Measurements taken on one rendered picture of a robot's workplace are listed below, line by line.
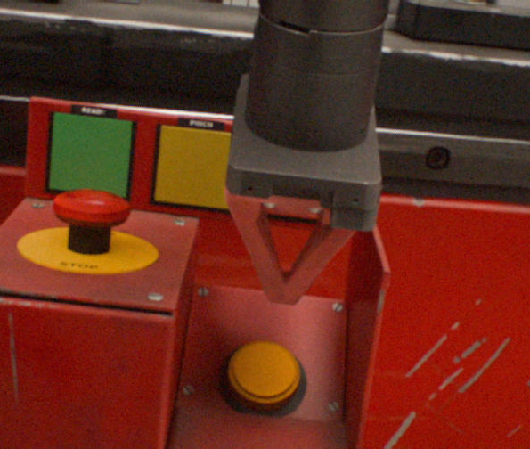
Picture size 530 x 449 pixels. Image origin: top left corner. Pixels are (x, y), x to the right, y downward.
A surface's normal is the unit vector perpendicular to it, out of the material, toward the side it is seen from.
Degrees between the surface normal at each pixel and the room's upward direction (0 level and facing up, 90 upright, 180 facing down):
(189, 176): 90
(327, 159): 15
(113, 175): 90
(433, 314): 90
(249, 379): 35
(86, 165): 90
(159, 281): 0
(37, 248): 0
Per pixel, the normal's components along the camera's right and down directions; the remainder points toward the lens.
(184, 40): 0.15, 0.29
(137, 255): 0.11, -0.96
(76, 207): -0.11, -0.69
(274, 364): 0.09, -0.63
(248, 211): -0.07, 0.78
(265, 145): 0.11, -0.85
